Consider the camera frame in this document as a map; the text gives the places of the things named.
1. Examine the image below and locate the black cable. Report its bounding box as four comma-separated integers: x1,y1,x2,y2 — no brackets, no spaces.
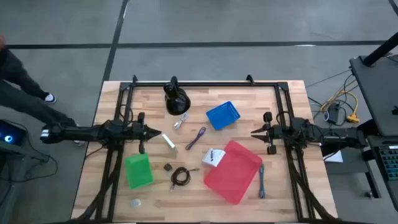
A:
169,166,200,192

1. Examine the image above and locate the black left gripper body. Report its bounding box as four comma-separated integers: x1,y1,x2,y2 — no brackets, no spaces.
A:
130,111,153,156

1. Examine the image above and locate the black pole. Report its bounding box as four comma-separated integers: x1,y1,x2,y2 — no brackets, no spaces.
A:
363,32,398,67

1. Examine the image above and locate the white printed box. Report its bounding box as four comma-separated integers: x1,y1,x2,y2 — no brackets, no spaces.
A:
201,147,226,168

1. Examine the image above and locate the slim white green box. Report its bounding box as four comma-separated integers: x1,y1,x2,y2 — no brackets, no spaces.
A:
161,133,178,153

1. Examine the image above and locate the red plastic bin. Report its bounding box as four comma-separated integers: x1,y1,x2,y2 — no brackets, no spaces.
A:
203,139,264,205

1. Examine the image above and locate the yellow cable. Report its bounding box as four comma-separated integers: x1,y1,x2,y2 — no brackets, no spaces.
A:
320,90,361,123

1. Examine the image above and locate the black power brick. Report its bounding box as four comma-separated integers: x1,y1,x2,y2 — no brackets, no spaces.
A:
328,102,341,124

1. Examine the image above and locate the green plastic bin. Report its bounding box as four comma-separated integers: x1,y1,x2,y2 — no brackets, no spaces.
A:
124,152,155,190

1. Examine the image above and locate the white cable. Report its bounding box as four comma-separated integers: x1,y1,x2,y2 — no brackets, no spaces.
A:
173,112,190,131

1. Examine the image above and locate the purple bundled cable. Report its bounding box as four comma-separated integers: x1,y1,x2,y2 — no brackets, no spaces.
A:
185,126,207,151

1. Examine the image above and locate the white paper sheet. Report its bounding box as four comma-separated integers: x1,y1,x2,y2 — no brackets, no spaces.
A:
323,150,344,164

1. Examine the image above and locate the blue bundled cable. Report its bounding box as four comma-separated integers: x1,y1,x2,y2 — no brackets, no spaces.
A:
258,164,266,199

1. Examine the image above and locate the person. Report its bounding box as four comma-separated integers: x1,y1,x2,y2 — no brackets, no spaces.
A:
0,34,86,147

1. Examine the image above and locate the black aluminium table frame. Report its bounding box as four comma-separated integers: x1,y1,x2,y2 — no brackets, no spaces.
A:
72,74,336,223

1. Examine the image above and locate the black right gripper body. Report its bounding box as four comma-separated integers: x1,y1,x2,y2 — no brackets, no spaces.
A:
262,111,284,156

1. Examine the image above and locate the backlit keyboard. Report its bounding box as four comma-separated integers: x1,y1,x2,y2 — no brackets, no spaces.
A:
377,144,398,181

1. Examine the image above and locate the blue plastic bin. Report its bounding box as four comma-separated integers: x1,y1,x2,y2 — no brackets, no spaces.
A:
205,100,241,131

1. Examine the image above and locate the black device with blue light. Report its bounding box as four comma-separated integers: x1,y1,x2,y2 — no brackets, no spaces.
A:
0,119,27,147

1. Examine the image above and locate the grey desk top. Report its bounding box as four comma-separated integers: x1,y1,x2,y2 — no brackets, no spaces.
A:
349,55,398,138

